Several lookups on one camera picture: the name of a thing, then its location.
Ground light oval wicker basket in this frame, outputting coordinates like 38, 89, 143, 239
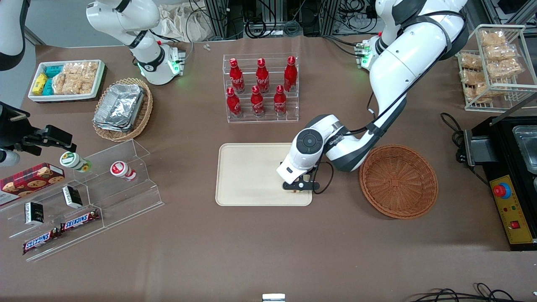
92, 78, 154, 142

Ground clear acrylic bottle rack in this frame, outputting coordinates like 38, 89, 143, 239
222, 53, 300, 124

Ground grey metal rod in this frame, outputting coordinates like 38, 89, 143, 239
489, 93, 537, 126

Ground small black white box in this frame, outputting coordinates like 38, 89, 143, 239
62, 185, 83, 209
24, 202, 45, 226

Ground clear acrylic stepped shelf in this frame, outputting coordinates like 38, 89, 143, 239
0, 139, 165, 263

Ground black floor cables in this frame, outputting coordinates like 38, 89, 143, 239
409, 283, 537, 302

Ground black machine with yellow panel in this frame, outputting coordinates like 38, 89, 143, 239
472, 115, 537, 251

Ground snickers chocolate bar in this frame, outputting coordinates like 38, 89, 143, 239
60, 208, 101, 232
22, 228, 62, 255

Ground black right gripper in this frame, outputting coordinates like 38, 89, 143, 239
0, 102, 77, 152

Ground white rectangular bin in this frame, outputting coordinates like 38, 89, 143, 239
28, 60, 106, 103

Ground aluminium frame profile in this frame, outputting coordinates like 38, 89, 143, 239
321, 0, 340, 36
209, 0, 229, 40

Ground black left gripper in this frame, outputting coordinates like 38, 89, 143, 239
282, 174, 321, 191

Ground red cola bottle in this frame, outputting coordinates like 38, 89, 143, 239
284, 56, 298, 92
251, 85, 265, 117
227, 87, 242, 118
229, 58, 245, 94
274, 85, 287, 116
256, 58, 270, 93

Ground red cookie box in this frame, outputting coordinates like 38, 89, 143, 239
0, 163, 65, 206

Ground beige plastic serving tray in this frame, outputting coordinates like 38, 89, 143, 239
215, 143, 313, 207

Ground white plastic sheet bundle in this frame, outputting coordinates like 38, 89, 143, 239
157, 2, 219, 42

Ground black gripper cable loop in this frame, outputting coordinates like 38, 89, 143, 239
311, 161, 334, 195

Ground black coiled cable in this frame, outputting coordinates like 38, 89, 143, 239
245, 17, 277, 39

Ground brown round wicker basket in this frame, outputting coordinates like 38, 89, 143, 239
359, 144, 439, 220

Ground white bottle with green label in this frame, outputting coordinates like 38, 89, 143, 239
60, 151, 92, 173

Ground aluminium foil container stack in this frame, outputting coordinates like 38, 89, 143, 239
93, 84, 145, 133

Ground yellow small carton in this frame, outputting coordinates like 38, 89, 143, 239
33, 73, 48, 96

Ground grey metal bracket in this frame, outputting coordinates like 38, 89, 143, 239
464, 129, 500, 167

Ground steel pan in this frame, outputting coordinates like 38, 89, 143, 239
512, 125, 537, 174

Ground clear bag of fried snacks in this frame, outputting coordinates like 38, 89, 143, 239
460, 69, 487, 86
485, 44, 517, 61
460, 52, 483, 70
467, 83, 492, 103
480, 30, 506, 46
487, 59, 524, 79

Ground white wire rack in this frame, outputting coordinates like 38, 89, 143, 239
455, 24, 537, 112

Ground rice cracker packet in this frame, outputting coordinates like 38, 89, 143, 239
63, 62, 99, 77
65, 75, 96, 95
52, 72, 68, 95

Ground white bottle with red label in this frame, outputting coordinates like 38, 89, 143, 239
110, 161, 137, 182

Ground black power cable with plug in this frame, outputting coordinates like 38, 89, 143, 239
441, 112, 489, 186

